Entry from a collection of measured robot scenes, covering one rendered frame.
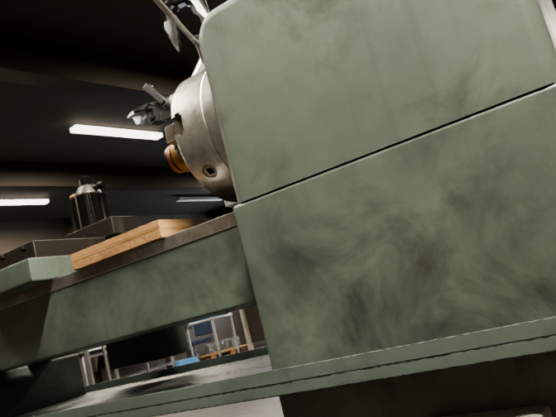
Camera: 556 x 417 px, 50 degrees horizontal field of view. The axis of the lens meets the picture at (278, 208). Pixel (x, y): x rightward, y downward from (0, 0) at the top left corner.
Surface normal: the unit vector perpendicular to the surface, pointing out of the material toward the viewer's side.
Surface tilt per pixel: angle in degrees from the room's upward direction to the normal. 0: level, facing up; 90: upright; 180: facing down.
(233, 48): 90
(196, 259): 90
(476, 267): 90
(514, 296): 90
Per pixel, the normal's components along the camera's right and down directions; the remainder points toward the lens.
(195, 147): -0.43, 0.30
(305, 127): -0.54, 0.00
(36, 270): 0.81, -0.29
